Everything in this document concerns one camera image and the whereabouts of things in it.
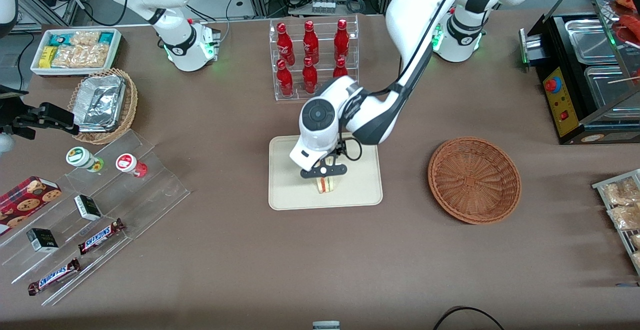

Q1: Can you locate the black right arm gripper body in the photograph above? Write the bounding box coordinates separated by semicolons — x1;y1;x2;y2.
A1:
0;86;38;140

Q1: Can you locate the triangle sandwich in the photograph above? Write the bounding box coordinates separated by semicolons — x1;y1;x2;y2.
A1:
315;176;342;195

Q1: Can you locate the beige rectangular tray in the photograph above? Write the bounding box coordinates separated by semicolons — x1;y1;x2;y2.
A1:
268;135;384;211

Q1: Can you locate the small tan wicker basket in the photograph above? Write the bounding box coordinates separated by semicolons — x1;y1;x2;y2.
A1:
68;68;138;145

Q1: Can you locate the round brown wicker basket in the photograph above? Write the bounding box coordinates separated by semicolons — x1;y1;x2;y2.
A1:
428;136;522;225

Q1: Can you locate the tray of snack bags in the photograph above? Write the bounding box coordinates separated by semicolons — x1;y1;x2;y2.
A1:
592;169;640;276

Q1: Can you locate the aluminium foil container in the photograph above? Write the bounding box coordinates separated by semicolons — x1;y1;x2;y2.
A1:
70;75;127;132

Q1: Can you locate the green lid cup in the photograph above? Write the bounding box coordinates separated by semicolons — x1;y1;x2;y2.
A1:
66;147;105;173

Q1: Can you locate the white snack bin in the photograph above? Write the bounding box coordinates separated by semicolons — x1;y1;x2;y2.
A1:
31;28;122;77

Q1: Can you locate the yellow snack pack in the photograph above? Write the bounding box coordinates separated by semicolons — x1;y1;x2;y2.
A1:
38;46;57;69

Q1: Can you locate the clear cracker bag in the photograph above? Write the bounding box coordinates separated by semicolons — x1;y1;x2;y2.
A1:
70;30;101;47
51;45;83;69
80;44;110;68

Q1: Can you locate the red lid cup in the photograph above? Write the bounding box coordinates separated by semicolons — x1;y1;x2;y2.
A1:
116;153;148;178

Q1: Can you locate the red plaid cookie box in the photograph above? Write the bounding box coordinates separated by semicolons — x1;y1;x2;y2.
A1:
0;176;62;236

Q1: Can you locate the small black box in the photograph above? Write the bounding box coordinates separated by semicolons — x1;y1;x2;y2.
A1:
74;195;102;221
26;228;59;253

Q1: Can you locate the clear acrylic stepped stand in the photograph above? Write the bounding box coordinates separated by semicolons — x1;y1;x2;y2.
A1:
0;129;191;307

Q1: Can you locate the brown snickers bar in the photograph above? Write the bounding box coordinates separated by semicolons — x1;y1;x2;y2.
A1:
78;218;125;255
27;258;81;296

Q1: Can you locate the clear acrylic bottle rack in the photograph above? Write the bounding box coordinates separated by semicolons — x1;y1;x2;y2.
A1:
269;15;360;102

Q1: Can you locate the grey metal plug box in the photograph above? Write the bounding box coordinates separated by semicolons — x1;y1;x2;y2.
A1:
520;28;547;67

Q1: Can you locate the black food warmer machine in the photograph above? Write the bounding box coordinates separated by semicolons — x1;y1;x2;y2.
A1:
520;0;640;145

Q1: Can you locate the steel food pan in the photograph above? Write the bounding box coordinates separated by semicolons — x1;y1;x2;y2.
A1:
565;17;619;65
584;65;640;112

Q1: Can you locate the clear snack bag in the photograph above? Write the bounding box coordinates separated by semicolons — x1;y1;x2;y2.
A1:
601;177;640;206
607;204;640;231

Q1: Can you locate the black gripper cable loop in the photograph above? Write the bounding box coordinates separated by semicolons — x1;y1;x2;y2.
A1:
338;137;364;163

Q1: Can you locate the black table edge cable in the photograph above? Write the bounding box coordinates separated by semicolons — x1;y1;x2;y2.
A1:
432;306;506;330

